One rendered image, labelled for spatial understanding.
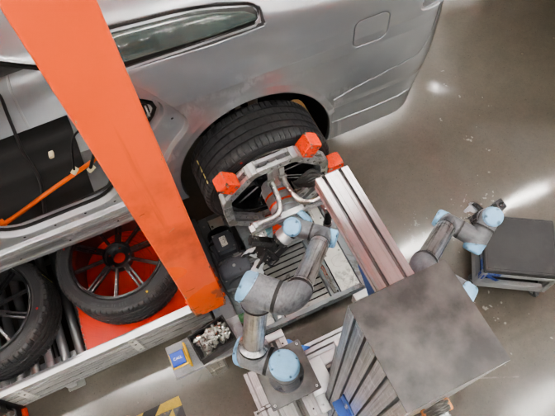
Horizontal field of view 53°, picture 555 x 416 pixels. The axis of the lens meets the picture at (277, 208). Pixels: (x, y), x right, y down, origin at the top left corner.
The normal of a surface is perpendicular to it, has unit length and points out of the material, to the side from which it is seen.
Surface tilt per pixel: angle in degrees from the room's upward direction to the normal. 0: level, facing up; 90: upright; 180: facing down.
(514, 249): 0
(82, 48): 90
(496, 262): 0
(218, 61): 81
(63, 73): 90
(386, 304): 0
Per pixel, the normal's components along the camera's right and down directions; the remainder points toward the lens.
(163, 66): 0.40, 0.70
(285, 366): 0.08, -0.41
